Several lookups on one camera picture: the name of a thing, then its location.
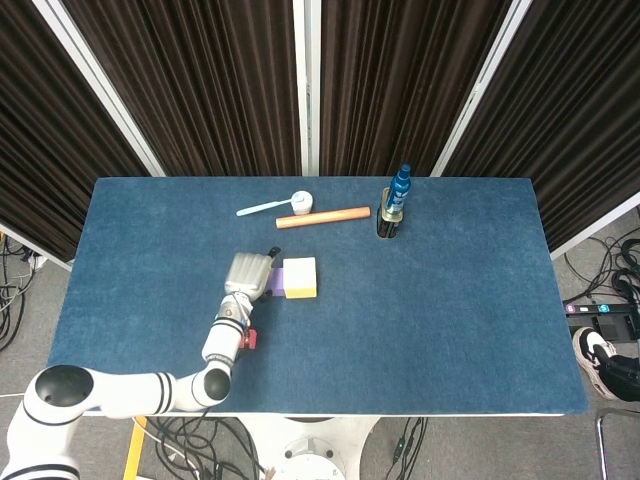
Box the blue plastic bottle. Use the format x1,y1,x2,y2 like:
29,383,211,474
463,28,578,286
388,163,413,214

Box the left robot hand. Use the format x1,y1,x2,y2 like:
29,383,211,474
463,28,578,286
222,245,282,303

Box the large white yellow cube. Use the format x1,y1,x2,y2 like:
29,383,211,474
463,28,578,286
282,256,319,301

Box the white partition frame post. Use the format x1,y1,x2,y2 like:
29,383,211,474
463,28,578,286
32,0,167,177
292,0,322,177
430,0,535,177

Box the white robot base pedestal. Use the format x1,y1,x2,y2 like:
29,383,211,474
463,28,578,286
239,414,386,480

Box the yellow floor bar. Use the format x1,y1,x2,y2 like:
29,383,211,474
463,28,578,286
122,415,149,480

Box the medium purple cube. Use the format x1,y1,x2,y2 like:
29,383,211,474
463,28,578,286
263,267,288,299

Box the dark brown curtain panel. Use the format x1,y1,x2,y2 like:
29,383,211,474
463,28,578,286
319,0,515,177
62,0,302,177
442,0,640,253
0,0,147,262

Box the blue felt table mat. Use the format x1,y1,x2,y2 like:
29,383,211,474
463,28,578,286
47,176,589,416

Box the black cable with green light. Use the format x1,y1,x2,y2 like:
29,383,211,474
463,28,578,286
382,415,429,480

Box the light blue toothbrush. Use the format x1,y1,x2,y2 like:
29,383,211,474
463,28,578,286
235,197,296,218

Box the black foot pedal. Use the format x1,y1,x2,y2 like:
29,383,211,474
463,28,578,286
589,313,640,345

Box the white black sneaker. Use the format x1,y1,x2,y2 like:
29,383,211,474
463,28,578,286
572,327,622,400

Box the black cable bundle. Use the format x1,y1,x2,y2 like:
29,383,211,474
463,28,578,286
147,415,269,480
0,234,44,354
564,209,640,306

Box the wooden rolling pin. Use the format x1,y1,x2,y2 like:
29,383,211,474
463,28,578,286
275,206,372,231

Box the metal chair leg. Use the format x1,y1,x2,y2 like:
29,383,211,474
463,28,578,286
594,407,640,480

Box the black trouser leg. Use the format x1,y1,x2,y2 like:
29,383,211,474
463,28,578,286
597,352,640,402

